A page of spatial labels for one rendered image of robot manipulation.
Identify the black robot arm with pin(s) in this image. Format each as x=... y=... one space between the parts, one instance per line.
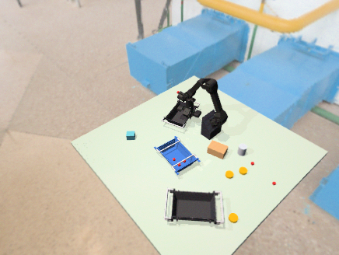
x=211 y=86

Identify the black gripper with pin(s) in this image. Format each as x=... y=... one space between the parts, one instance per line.
x=195 y=113

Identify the yellow short cylinder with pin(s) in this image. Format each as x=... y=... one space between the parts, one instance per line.
x=243 y=170
x=233 y=217
x=228 y=174

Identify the small light blue block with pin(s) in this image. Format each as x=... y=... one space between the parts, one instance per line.
x=130 y=135

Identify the grey cylinder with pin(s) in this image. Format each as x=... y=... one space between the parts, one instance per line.
x=242 y=149

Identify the blue plastic tray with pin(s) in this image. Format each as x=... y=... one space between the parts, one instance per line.
x=179 y=152

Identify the tan rectangular block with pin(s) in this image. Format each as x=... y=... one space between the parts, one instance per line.
x=217 y=149

